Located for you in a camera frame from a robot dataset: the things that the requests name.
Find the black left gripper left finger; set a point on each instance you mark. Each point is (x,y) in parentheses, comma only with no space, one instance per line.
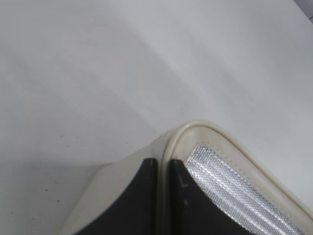
(134,211)

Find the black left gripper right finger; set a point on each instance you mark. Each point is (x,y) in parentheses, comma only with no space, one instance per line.
(192,212)

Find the cream fabric zipper bag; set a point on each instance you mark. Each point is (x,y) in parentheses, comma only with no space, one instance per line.
(223,169)

